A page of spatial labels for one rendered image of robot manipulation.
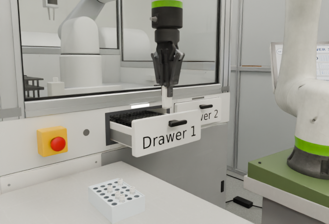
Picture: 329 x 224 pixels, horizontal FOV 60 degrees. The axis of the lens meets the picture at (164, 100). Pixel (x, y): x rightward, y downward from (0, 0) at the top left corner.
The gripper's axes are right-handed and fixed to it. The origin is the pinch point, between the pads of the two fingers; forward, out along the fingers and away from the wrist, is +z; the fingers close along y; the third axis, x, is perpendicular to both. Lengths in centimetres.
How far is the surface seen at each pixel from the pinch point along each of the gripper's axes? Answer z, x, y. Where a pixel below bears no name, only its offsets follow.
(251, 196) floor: 100, 140, -51
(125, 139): 13.3, -9.9, -8.5
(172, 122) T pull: 7.8, 0.3, 2.0
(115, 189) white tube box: 19.4, -24.2, 8.1
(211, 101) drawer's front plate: 7.4, 41.3, -16.0
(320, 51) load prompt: -15, 101, 7
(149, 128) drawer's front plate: 9.1, -6.1, -1.1
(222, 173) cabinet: 45, 53, -18
